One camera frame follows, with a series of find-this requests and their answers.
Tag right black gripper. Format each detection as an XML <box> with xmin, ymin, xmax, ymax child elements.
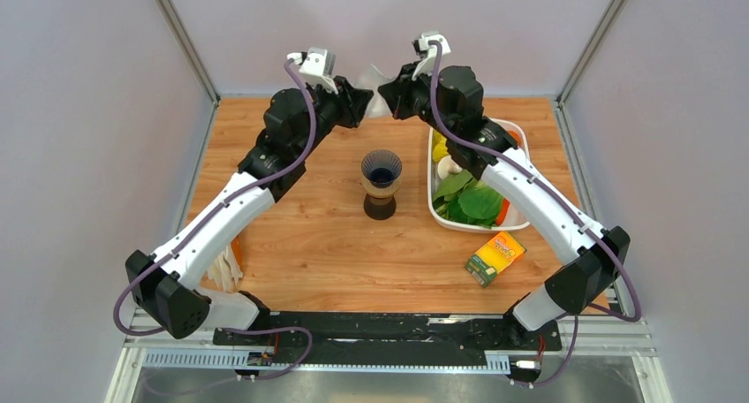
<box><xmin>380</xmin><ymin>61</ymin><xmax>456</xmax><ymax>139</ymax></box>

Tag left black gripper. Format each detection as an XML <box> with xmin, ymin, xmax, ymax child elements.
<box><xmin>295</xmin><ymin>77</ymin><xmax>375</xmax><ymax>161</ymax></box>

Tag single white paper filter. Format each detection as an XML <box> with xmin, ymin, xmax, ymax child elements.
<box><xmin>356</xmin><ymin>65</ymin><xmax>394</xmax><ymax>118</ymax></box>

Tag blue glass cone dripper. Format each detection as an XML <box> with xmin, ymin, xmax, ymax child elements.
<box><xmin>361</xmin><ymin>149</ymin><xmax>402</xmax><ymax>188</ymax></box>

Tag wooden dripper holder ring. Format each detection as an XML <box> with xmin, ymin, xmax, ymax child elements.
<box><xmin>359</xmin><ymin>175</ymin><xmax>404</xmax><ymax>200</ymax></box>

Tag brown glass coffee carafe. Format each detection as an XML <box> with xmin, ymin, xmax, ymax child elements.
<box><xmin>363</xmin><ymin>194</ymin><xmax>397</xmax><ymax>221</ymax></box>

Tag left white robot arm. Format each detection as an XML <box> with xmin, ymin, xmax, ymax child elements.
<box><xmin>125</xmin><ymin>76</ymin><xmax>375</xmax><ymax>345</ymax></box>

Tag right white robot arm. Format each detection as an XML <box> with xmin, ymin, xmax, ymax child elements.
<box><xmin>377</xmin><ymin>64</ymin><xmax>631</xmax><ymax>348</ymax></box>

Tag white paper coffee filters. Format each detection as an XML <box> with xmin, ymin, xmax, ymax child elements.
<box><xmin>207</xmin><ymin>245</ymin><xmax>244</xmax><ymax>293</ymax></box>

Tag yellow napa cabbage toy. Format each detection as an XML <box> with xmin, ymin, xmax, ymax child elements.
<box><xmin>431</xmin><ymin>131</ymin><xmax>449</xmax><ymax>163</ymax></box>

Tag white mushroom toy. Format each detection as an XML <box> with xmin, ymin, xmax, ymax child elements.
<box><xmin>436</xmin><ymin>156</ymin><xmax>463</xmax><ymax>180</ymax></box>

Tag green bok choy toy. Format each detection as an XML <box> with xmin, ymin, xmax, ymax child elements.
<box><xmin>432</xmin><ymin>184</ymin><xmax>505</xmax><ymax>228</ymax></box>
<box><xmin>432</xmin><ymin>170</ymin><xmax>476</xmax><ymax>202</ymax></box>

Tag small orange pumpkin toy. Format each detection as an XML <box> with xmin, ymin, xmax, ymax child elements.
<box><xmin>508</xmin><ymin>131</ymin><xmax>523</xmax><ymax>145</ymax></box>

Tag orange carrot toy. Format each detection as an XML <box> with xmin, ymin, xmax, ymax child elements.
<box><xmin>495</xmin><ymin>198</ymin><xmax>511</xmax><ymax>226</ymax></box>

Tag white rectangular tray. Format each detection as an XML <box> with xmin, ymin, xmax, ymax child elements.
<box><xmin>427</xmin><ymin>130</ymin><xmax>530</xmax><ymax>234</ymax></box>

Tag yellow green juice box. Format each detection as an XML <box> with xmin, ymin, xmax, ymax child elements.
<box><xmin>465</xmin><ymin>232</ymin><xmax>526</xmax><ymax>288</ymax></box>

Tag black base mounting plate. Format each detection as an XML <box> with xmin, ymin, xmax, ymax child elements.
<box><xmin>213</xmin><ymin>311</ymin><xmax>562</xmax><ymax>367</ymax></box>

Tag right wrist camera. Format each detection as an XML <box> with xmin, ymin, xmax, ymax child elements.
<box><xmin>412</xmin><ymin>31</ymin><xmax>451</xmax><ymax>80</ymax></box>

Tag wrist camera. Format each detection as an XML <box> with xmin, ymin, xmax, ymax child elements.
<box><xmin>412</xmin><ymin>31</ymin><xmax>451</xmax><ymax>80</ymax></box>
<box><xmin>285</xmin><ymin>47</ymin><xmax>338</xmax><ymax>95</ymax></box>

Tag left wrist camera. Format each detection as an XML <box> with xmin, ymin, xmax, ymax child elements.
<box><xmin>285</xmin><ymin>47</ymin><xmax>338</xmax><ymax>95</ymax></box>

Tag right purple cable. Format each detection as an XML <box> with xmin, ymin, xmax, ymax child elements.
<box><xmin>427</xmin><ymin>39</ymin><xmax>644</xmax><ymax>389</ymax></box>

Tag aluminium frame rail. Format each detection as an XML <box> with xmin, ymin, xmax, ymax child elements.
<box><xmin>106</xmin><ymin>312</ymin><xmax>672</xmax><ymax>402</ymax></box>

